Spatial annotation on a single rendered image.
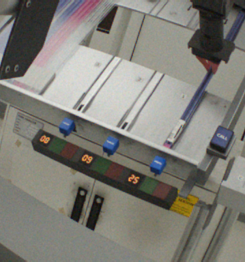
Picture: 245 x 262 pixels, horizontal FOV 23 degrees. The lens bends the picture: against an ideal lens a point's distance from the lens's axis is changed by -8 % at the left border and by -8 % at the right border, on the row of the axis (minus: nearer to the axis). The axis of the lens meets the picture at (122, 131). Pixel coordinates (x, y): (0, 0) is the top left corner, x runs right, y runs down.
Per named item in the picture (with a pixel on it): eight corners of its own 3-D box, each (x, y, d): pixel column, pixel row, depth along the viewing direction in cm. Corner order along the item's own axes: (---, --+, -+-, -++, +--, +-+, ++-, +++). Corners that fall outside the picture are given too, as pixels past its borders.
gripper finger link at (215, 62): (202, 56, 146) (201, 31, 138) (228, 67, 144) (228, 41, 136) (191, 74, 143) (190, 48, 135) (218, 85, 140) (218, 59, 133)
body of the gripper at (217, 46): (197, 33, 140) (196, 12, 134) (235, 48, 136) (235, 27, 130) (186, 50, 137) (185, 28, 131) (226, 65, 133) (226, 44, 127)
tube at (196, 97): (168, 152, 131) (168, 149, 130) (162, 150, 131) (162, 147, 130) (245, 15, 155) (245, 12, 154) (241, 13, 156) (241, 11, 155)
